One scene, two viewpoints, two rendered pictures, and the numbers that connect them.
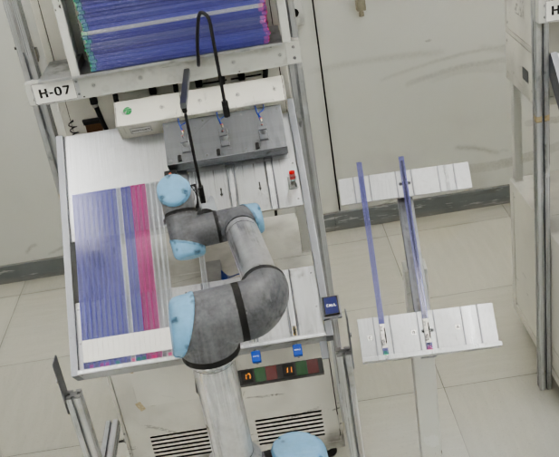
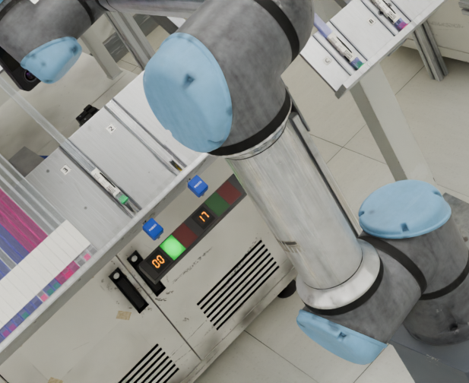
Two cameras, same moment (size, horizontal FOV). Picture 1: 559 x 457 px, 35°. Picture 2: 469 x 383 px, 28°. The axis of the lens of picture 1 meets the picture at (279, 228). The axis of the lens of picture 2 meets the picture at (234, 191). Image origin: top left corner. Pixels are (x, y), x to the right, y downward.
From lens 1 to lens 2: 0.88 m
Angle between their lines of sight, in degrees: 18
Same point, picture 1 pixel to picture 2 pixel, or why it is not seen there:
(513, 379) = (403, 91)
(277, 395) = (206, 254)
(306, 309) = not seen: hidden behind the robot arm
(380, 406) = not seen: hidden behind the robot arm
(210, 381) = (276, 157)
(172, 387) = (80, 330)
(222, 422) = (315, 215)
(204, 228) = (61, 10)
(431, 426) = (412, 155)
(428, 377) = (384, 94)
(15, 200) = not seen: outside the picture
